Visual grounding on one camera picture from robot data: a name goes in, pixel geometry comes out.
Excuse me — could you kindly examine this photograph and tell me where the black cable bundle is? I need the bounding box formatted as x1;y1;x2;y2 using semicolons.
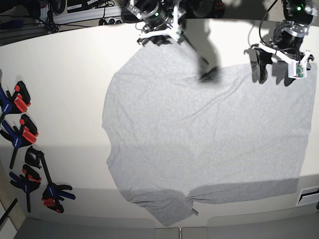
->
37;0;63;33

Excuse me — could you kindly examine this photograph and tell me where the black strip at table edge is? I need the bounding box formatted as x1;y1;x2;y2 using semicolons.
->
0;198;17;226

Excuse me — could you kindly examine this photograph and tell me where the upper blue orange bar clamp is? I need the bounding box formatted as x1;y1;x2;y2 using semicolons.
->
0;81;31;116

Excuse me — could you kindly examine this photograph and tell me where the gripper left of image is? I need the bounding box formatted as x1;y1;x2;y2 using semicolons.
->
137;4;186;46

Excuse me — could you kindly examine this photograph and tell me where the blue orange bar clamp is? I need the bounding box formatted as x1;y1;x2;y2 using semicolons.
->
9;164;41;213
0;81;31;116
0;114;38;169

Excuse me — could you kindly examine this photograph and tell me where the grey T-shirt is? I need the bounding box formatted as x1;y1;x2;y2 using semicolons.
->
102;43;317;227

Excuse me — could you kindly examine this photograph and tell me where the large black bar clamp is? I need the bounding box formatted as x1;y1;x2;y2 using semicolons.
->
25;146;76;214

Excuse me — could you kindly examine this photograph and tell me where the gripper right of image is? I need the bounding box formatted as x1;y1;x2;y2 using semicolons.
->
251;21;314;84

